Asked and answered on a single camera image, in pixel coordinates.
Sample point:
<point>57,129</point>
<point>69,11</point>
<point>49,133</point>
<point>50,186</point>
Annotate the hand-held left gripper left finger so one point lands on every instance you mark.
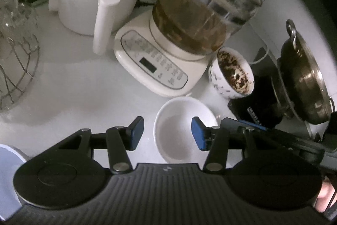
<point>138,133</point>

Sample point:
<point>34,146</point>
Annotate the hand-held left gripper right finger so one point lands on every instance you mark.
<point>197,133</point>

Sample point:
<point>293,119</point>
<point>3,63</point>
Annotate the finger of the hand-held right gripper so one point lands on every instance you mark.
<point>284,140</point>

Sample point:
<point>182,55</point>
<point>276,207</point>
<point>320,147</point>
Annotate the person's right hand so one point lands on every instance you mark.
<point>326,190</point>

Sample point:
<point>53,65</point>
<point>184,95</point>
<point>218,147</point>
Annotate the black induction cooker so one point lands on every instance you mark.
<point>263,104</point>

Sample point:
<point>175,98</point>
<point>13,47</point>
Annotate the patterned cup with tea dregs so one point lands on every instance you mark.
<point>218,80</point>

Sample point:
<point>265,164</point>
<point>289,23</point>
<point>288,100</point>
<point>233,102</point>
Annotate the steel wok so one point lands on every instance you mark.
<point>302,77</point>

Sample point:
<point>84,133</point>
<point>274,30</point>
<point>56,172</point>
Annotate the white kettle control base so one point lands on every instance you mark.
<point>131,64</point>

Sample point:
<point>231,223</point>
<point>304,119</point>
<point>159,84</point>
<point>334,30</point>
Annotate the glass kettle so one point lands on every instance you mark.
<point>197,17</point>

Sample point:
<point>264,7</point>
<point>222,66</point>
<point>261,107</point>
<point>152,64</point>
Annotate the white electric pot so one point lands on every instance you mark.
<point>79,4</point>

